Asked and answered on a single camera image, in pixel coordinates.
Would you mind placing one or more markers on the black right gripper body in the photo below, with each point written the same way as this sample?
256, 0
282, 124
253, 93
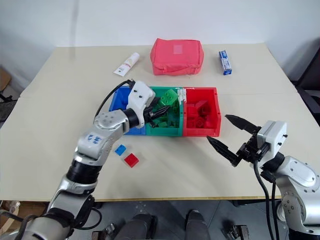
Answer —
250, 151

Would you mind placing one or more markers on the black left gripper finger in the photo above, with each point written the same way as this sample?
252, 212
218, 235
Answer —
162, 110
156, 119

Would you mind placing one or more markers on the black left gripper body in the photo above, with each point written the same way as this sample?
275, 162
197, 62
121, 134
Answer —
150, 113

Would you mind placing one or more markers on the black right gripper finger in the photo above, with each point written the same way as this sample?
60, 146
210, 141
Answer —
242, 123
222, 148

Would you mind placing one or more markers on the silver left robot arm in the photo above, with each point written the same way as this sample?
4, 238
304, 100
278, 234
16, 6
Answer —
92, 147

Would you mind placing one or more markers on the dark green block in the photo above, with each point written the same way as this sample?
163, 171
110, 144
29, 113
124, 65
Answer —
170, 123
176, 107

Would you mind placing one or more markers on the large light green block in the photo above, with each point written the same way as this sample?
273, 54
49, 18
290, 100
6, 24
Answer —
170, 97

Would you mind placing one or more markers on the green plastic bin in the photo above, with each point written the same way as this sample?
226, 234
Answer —
172, 131

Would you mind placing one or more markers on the white tape label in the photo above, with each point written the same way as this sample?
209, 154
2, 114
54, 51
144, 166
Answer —
181, 95

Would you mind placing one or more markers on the red plastic bin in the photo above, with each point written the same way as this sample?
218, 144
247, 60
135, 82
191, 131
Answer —
213, 125

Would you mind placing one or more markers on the blue plastic bin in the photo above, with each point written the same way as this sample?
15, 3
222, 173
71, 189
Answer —
118, 96

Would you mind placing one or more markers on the small blue block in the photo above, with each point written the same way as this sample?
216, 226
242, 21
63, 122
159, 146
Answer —
120, 149

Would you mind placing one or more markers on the small red block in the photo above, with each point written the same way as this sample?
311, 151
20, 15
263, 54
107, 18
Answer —
131, 160

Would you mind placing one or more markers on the white cream tube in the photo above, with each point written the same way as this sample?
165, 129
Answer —
126, 64

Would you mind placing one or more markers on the pink fabric pouch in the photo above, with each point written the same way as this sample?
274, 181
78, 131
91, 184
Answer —
176, 56

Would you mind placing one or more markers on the blue toothpaste box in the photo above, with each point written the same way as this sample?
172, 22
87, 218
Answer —
225, 62

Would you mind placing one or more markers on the dark rounded shape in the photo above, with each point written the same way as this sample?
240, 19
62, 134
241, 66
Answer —
197, 225
137, 226

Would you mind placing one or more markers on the dark floor stand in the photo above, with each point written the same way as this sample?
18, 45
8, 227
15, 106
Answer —
7, 107

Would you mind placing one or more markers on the brown cardboard box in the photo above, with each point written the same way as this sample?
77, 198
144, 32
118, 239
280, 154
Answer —
4, 78

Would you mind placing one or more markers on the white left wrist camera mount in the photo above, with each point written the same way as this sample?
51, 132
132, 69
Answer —
140, 96

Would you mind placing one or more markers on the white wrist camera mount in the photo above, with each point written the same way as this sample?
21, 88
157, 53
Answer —
140, 96
273, 138

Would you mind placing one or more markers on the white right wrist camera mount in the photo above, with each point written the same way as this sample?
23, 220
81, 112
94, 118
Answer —
273, 138

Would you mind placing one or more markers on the metal caster bracket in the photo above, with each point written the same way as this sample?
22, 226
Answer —
237, 232
106, 231

